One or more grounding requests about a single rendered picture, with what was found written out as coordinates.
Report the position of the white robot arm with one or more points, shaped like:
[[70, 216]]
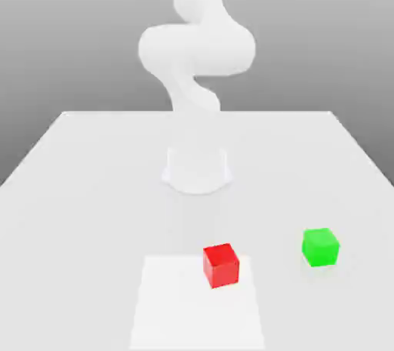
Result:
[[197, 49]]

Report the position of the small red cube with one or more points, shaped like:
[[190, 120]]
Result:
[[221, 266]]

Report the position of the small green cube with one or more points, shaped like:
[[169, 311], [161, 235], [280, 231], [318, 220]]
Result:
[[320, 248]]

